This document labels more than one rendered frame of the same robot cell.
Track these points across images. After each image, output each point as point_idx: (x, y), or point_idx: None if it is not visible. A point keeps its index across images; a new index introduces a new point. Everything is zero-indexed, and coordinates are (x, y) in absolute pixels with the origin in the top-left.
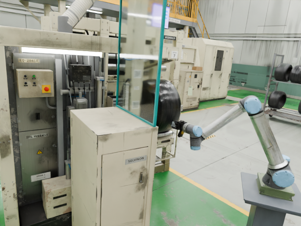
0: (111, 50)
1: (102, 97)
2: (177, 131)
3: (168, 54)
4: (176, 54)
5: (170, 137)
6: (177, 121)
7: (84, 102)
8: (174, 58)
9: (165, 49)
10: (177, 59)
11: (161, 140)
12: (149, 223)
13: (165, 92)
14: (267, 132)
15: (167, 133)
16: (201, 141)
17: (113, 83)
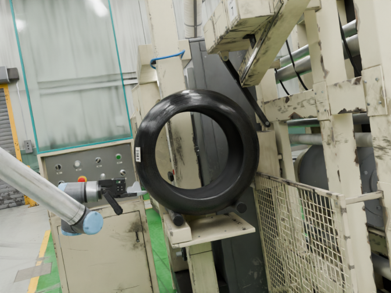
0: (140, 64)
1: (202, 129)
2: (351, 289)
3: (227, 17)
4: (234, 5)
5: (169, 228)
6: (118, 178)
7: (166, 134)
8: (234, 20)
9: (222, 8)
10: (239, 17)
11: (166, 222)
12: (59, 277)
13: (142, 119)
14: None
15: (171, 215)
16: (68, 224)
17: (268, 104)
